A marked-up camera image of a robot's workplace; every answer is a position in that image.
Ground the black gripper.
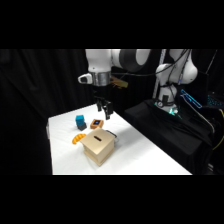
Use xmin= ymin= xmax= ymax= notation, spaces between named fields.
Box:
xmin=92 ymin=85 xmax=114 ymax=121

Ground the light wooden drawer box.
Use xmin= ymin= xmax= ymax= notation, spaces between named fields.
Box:
xmin=78 ymin=127 xmax=117 ymax=167

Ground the orange box with blue top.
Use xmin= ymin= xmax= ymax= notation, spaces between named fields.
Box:
xmin=89 ymin=118 xmax=105 ymax=130

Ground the blue cube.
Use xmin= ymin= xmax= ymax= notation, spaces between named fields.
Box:
xmin=75 ymin=114 xmax=85 ymax=125

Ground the dark grey block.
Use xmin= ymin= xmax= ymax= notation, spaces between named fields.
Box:
xmin=76 ymin=122 xmax=88 ymax=131

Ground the brown piece at robot wrist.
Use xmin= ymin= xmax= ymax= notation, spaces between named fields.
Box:
xmin=110 ymin=76 xmax=129 ymax=90

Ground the orange toy croissant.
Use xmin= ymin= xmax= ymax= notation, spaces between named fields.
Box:
xmin=71 ymin=132 xmax=87 ymax=145

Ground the black cloth covered stand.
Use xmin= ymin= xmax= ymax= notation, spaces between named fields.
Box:
xmin=123 ymin=98 xmax=215 ymax=176

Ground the blue lit device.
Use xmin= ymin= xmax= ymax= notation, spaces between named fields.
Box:
xmin=180 ymin=88 xmax=204 ymax=110

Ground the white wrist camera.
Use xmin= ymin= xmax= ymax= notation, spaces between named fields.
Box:
xmin=77 ymin=73 xmax=93 ymax=85

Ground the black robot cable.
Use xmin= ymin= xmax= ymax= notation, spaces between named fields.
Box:
xmin=111 ymin=49 xmax=194 ymax=111

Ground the yellow cable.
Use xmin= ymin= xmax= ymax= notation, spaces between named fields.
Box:
xmin=211 ymin=108 xmax=224 ymax=152

